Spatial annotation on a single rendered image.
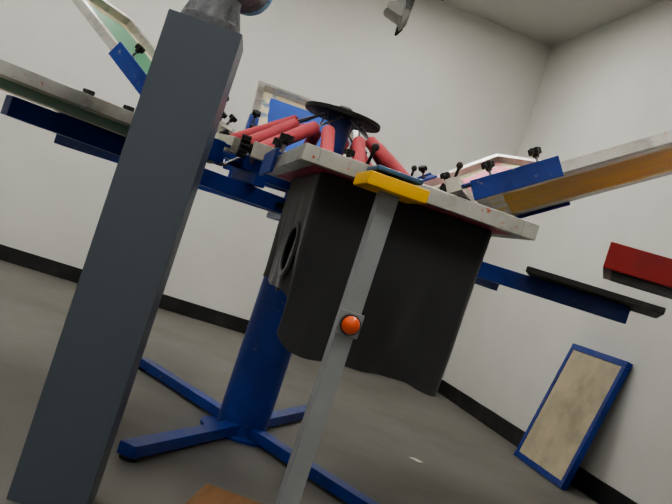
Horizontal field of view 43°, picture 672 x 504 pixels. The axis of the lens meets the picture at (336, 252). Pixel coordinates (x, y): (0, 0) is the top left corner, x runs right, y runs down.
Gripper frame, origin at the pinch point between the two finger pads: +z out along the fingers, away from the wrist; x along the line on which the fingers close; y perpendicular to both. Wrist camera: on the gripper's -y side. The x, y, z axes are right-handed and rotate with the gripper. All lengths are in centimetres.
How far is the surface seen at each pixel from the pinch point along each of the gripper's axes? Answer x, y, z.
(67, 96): -31, 79, 40
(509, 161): -212, -93, -16
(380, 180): 46, -1, 42
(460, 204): 19.6, -23.7, 38.9
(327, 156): 22.8, 8.9, 38.7
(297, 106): -247, 18, -13
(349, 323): 45, -4, 71
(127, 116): -41, 64, 39
